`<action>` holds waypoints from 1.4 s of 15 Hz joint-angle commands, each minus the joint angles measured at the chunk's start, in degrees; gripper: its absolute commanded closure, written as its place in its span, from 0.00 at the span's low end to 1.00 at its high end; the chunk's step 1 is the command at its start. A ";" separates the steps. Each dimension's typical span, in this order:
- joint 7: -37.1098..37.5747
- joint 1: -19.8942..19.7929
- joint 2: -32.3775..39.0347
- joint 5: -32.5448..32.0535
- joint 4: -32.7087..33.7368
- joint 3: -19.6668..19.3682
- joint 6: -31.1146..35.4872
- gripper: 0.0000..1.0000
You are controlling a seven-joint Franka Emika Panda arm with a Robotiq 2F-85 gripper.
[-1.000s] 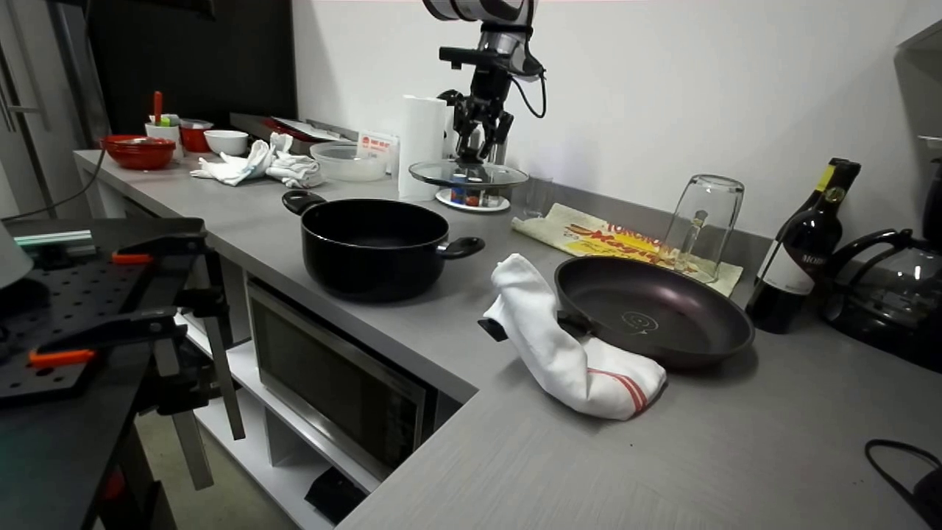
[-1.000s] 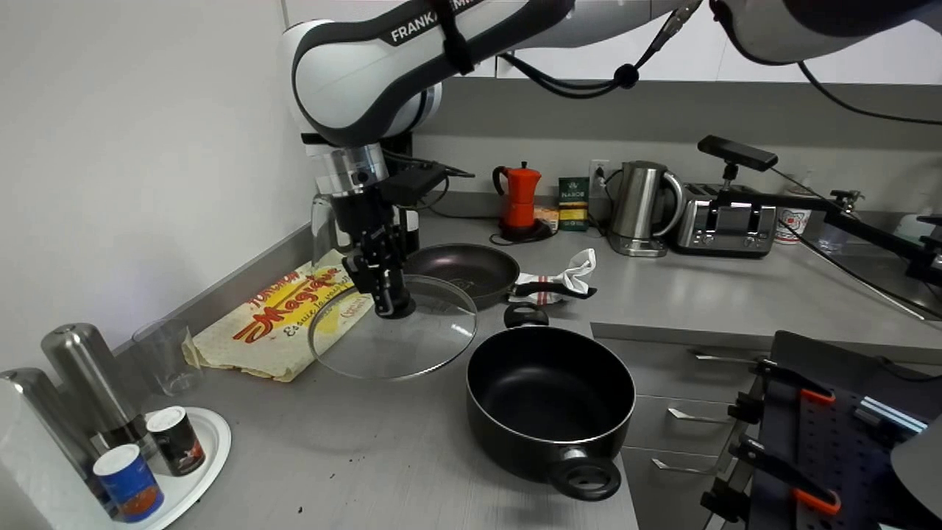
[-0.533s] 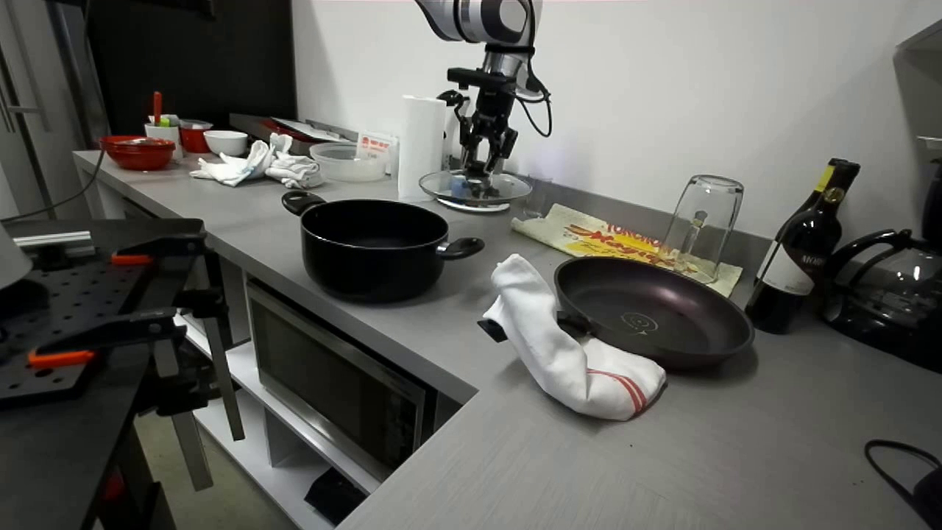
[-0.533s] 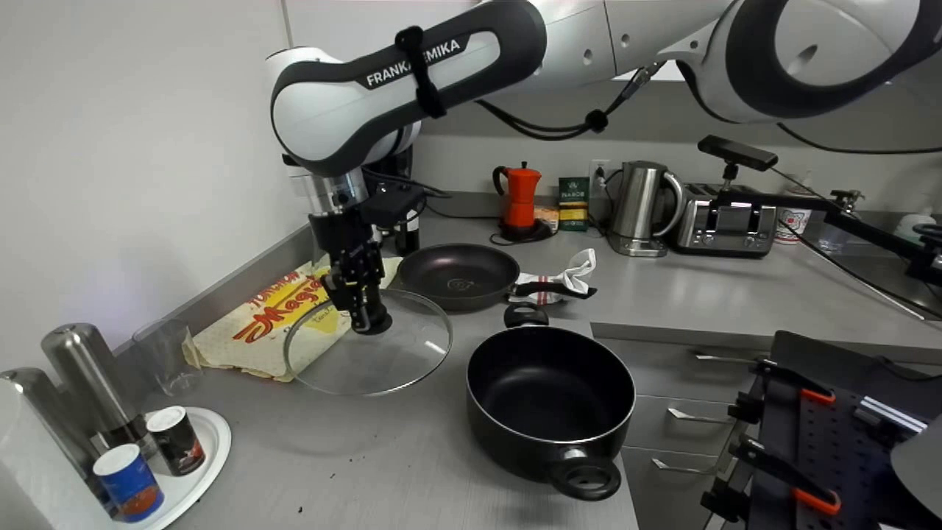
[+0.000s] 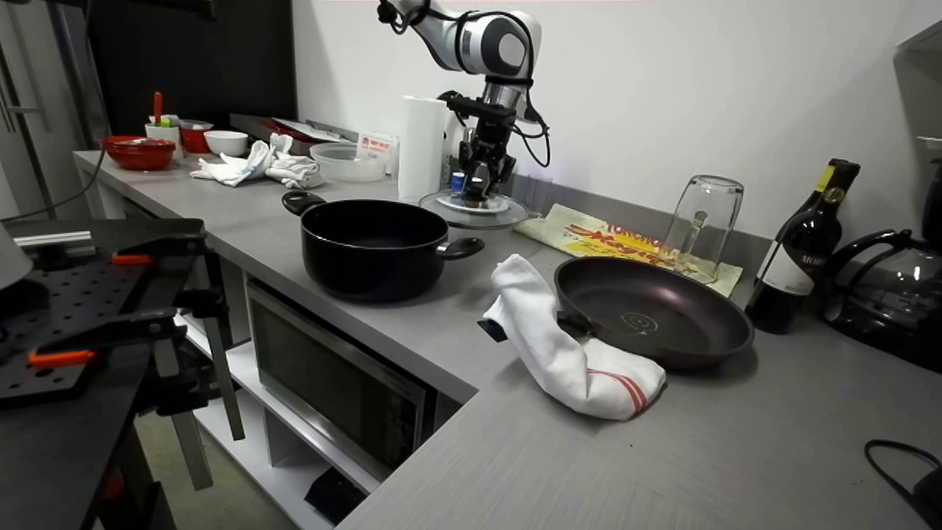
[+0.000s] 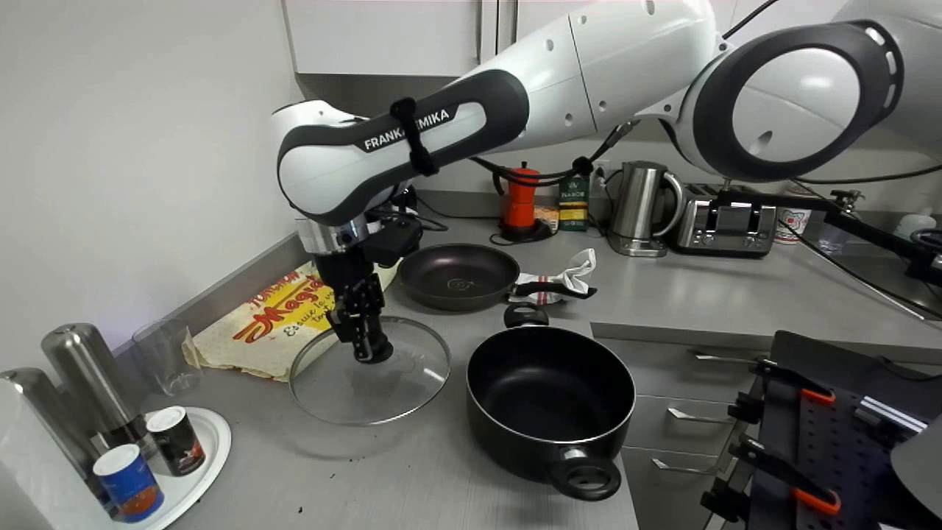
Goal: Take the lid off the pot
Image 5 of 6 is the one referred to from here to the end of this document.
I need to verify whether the white paper towel roll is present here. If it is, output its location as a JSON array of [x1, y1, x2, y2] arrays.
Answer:
[[394, 92, 454, 207]]

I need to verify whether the crumpled white cloth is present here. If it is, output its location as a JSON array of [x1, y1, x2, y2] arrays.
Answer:
[[187, 132, 321, 191]]

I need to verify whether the black perforated board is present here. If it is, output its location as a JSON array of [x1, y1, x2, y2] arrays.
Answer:
[[0, 256, 193, 406]]

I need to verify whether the dark flat tray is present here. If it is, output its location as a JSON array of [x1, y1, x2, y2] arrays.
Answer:
[[230, 113, 361, 151]]

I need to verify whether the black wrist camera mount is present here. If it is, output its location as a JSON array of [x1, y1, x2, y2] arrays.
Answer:
[[435, 89, 495, 123]]

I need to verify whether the white towel with red stripes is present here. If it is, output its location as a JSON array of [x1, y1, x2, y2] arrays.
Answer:
[[480, 251, 670, 423]]

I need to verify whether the black cooking pot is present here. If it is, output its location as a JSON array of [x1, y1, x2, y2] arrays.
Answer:
[[279, 189, 488, 306]]

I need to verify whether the black clamp with orange handle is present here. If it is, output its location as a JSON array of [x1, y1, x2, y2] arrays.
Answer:
[[92, 216, 212, 276], [27, 306, 246, 445]]

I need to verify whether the white bowl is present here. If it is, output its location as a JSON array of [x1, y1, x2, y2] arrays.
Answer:
[[199, 126, 254, 160]]

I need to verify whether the white shelf unit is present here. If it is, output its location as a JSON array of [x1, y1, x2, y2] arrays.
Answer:
[[180, 313, 386, 530]]

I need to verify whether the clear drinking glass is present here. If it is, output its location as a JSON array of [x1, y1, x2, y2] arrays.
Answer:
[[663, 172, 748, 279]]

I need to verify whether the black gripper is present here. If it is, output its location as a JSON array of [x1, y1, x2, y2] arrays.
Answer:
[[458, 119, 517, 203]]

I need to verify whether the built-in microwave oven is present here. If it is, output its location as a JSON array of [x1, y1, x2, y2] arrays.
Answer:
[[243, 279, 466, 482]]

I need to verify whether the dark frying pan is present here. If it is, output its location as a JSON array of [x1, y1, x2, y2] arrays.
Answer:
[[477, 256, 760, 375]]

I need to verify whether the grey coffee machine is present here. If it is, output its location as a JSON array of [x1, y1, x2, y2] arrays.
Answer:
[[893, 19, 942, 248]]

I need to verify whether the glass lid with black knob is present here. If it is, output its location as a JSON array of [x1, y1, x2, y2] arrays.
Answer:
[[417, 189, 530, 232]]

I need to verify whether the clear plastic container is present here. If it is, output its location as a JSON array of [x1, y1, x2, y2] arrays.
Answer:
[[305, 142, 391, 185]]

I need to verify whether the white utensil cup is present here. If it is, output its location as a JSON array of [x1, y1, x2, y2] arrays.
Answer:
[[142, 116, 185, 151]]

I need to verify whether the yellow patterned cutting board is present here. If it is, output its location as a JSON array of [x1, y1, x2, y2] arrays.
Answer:
[[508, 200, 744, 300]]

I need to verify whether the dark wine bottle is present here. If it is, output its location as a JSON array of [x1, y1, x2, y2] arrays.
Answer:
[[744, 157, 863, 337]]

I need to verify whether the white packet with red print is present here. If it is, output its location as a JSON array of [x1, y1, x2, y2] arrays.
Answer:
[[352, 130, 399, 166]]

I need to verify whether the red cup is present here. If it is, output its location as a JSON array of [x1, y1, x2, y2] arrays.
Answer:
[[176, 119, 215, 157]]

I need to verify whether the black cable loop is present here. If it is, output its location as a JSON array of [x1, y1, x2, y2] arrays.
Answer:
[[863, 437, 942, 528]]

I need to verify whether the red bowl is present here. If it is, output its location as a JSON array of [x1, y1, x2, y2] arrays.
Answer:
[[99, 132, 180, 175]]

